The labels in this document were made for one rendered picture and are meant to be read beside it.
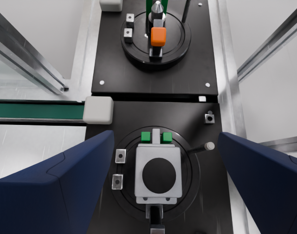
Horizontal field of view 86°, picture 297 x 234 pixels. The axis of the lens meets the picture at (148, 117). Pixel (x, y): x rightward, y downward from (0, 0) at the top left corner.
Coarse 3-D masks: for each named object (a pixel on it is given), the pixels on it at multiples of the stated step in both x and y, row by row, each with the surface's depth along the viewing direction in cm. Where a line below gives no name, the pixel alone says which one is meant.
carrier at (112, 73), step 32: (128, 0) 36; (160, 0) 36; (192, 0) 36; (128, 32) 29; (192, 32) 33; (96, 64) 31; (128, 64) 31; (160, 64) 29; (192, 64) 31; (128, 96) 31; (160, 96) 31; (192, 96) 30
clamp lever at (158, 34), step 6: (156, 24) 22; (162, 24) 22; (156, 30) 21; (162, 30) 21; (156, 36) 21; (162, 36) 21; (156, 42) 21; (162, 42) 21; (156, 48) 25; (156, 54) 28
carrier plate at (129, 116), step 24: (120, 120) 28; (144, 120) 28; (168, 120) 28; (192, 120) 28; (216, 120) 28; (192, 144) 27; (216, 144) 27; (216, 168) 26; (216, 192) 25; (96, 216) 24; (120, 216) 24; (192, 216) 24; (216, 216) 24
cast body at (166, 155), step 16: (144, 144) 18; (160, 144) 19; (144, 160) 15; (160, 160) 14; (176, 160) 15; (144, 176) 14; (160, 176) 14; (176, 176) 15; (144, 192) 14; (160, 192) 14; (176, 192) 14
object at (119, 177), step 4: (116, 176) 22; (120, 176) 22; (112, 180) 22; (116, 180) 22; (120, 180) 22; (112, 184) 22; (116, 184) 22; (120, 184) 22; (112, 188) 22; (116, 188) 22; (120, 188) 22
